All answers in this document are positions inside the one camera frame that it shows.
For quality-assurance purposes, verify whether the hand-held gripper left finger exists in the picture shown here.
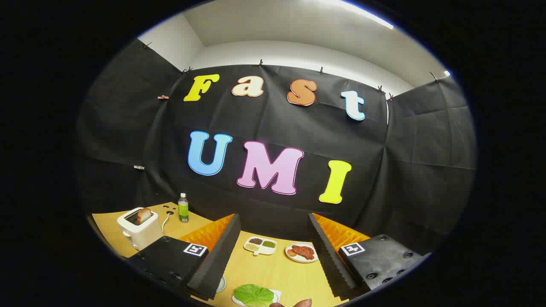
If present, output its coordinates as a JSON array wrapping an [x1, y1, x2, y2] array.
[[124, 213, 242, 301]]

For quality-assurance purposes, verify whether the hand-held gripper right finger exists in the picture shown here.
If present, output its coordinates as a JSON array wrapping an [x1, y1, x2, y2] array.
[[308, 213, 431, 299]]

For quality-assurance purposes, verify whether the green lettuce leaf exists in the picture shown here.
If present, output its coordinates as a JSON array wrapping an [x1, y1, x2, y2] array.
[[234, 284, 275, 307]]

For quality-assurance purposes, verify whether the red meat slice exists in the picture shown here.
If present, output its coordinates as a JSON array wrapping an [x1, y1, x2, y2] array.
[[291, 245, 315, 260]]

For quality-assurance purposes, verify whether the round plate under meat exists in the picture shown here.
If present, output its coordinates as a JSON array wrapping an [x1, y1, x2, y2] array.
[[285, 242, 319, 264]]

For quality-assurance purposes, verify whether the white divided dish with beans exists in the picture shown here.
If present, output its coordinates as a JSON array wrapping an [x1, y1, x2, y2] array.
[[244, 236, 278, 256]]

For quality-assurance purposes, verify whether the white square plate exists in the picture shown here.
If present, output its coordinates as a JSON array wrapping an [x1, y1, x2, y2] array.
[[232, 289, 282, 307]]

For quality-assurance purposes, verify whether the white toaster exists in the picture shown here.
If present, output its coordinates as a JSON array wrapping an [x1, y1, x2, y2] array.
[[117, 207, 163, 251]]

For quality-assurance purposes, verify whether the black backdrop cloth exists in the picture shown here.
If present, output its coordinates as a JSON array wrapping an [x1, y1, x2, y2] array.
[[77, 38, 477, 256]]

